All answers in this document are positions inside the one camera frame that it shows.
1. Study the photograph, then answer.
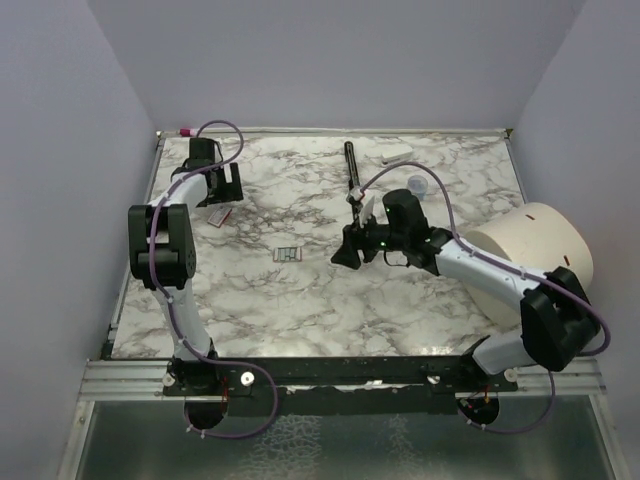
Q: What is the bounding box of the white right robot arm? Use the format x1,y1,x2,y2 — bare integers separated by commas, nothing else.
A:
331,189,601,391

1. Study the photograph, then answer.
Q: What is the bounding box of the pink capped white tube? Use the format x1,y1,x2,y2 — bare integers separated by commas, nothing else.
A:
179,128,197,137

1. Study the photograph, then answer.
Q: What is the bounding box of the aluminium frame rail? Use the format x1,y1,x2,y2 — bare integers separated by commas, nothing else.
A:
78,359,606,402

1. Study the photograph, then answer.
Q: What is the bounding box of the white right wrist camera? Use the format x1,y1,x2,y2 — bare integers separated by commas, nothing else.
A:
347,187,375,227

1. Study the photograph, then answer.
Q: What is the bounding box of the staple box tray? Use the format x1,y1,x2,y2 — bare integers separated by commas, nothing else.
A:
273,246,302,263

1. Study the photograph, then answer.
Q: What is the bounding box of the white stapler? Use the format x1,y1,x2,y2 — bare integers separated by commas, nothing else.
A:
381,145,414,166

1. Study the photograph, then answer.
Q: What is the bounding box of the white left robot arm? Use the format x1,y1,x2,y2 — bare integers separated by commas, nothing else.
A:
128,138,244,395

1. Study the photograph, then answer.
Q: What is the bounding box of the clear tub of clips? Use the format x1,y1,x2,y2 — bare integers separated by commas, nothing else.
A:
406,175,428,201

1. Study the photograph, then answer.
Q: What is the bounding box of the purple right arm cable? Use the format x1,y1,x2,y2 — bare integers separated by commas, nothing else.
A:
357,162,612,434

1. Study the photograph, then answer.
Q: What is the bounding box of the red white staple box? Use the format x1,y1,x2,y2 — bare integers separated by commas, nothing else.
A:
207,205,232,228

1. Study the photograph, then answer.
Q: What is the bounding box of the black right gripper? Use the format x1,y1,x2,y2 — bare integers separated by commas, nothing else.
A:
331,208,407,269

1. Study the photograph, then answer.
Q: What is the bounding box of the large white paper roll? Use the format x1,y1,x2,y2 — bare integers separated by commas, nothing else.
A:
462,201,596,329

